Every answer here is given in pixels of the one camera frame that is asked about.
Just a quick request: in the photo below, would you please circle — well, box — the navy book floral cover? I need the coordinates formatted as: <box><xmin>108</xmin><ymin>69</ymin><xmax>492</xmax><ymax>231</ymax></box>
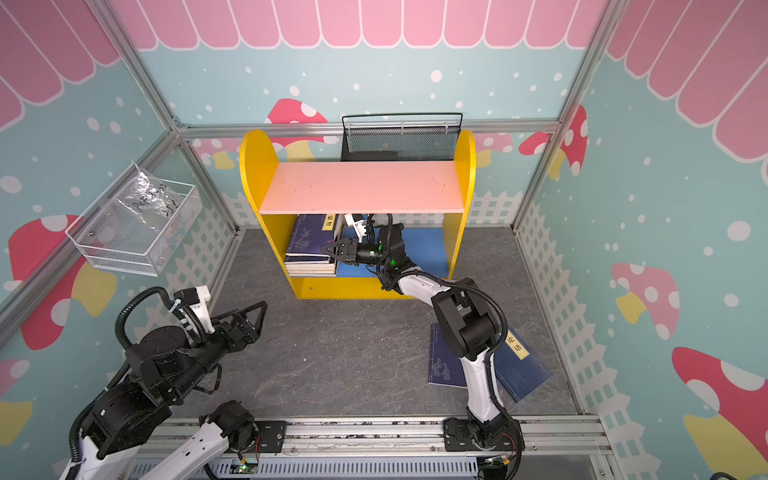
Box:
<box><xmin>286</xmin><ymin>214</ymin><xmax>338</xmax><ymax>256</ymax></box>

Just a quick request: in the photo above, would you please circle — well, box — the dark portrait cover book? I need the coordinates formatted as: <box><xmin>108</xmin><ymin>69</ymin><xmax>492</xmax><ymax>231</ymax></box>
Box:
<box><xmin>285</xmin><ymin>263</ymin><xmax>337</xmax><ymax>272</ymax></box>

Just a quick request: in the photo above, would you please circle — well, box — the navy book yellow label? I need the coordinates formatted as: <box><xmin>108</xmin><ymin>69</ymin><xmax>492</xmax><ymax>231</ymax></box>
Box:
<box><xmin>284</xmin><ymin>255</ymin><xmax>335</xmax><ymax>265</ymax></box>

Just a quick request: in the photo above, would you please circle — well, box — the yellow cartoon cover book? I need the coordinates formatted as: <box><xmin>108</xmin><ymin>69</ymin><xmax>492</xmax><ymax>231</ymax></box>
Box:
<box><xmin>288</xmin><ymin>270</ymin><xmax>337</xmax><ymax>278</ymax></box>

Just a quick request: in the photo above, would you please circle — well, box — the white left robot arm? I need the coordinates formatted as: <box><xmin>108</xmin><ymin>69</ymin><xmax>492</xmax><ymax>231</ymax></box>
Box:
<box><xmin>64</xmin><ymin>286</ymin><xmax>268</xmax><ymax>479</ymax></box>

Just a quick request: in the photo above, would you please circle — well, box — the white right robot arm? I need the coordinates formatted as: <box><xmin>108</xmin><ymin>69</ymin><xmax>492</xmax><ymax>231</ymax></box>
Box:
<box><xmin>321</xmin><ymin>222</ymin><xmax>525</xmax><ymax>458</ymax></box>

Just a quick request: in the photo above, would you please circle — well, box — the yellow bookshelf with coloured shelves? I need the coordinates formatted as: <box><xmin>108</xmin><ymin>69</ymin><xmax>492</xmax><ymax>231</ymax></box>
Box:
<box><xmin>239</xmin><ymin>130</ymin><xmax>477</xmax><ymax>275</ymax></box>

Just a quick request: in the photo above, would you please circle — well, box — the clear plastic bag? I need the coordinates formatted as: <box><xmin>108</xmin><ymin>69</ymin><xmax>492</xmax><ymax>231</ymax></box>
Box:
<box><xmin>111</xmin><ymin>170</ymin><xmax>180</xmax><ymax>243</ymax></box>

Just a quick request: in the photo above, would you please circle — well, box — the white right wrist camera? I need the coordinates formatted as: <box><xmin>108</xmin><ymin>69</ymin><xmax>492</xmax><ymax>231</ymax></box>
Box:
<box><xmin>344</xmin><ymin>213</ymin><xmax>369</xmax><ymax>242</ymax></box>

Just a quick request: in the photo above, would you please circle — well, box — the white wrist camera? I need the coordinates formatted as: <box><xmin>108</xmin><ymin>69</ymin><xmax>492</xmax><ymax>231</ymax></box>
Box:
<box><xmin>174</xmin><ymin>285</ymin><xmax>214</xmax><ymax>334</ymax></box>
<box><xmin>344</xmin><ymin>213</ymin><xmax>369</xmax><ymax>242</ymax></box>

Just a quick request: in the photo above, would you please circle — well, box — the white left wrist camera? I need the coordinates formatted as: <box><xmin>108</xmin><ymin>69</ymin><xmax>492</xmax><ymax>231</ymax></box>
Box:
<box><xmin>174</xmin><ymin>285</ymin><xmax>214</xmax><ymax>334</ymax></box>

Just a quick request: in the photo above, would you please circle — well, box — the black wire mesh basket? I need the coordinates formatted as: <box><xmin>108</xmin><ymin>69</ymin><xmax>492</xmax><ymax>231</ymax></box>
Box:
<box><xmin>341</xmin><ymin>112</ymin><xmax>463</xmax><ymax>162</ymax></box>

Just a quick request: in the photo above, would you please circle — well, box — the white wire wall basket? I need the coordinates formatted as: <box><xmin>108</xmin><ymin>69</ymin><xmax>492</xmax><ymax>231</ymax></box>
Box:
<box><xmin>65</xmin><ymin>164</ymin><xmax>203</xmax><ymax>277</ymax></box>

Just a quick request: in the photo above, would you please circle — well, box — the grey slotted cable duct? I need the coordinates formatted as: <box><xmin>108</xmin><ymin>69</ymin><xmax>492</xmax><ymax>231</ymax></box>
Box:
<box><xmin>128</xmin><ymin>457</ymin><xmax>481</xmax><ymax>480</ymax></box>

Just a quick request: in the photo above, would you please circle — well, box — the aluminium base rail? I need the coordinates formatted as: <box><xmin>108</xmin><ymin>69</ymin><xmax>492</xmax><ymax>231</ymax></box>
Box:
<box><xmin>276</xmin><ymin>415</ymin><xmax>612</xmax><ymax>457</ymax></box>

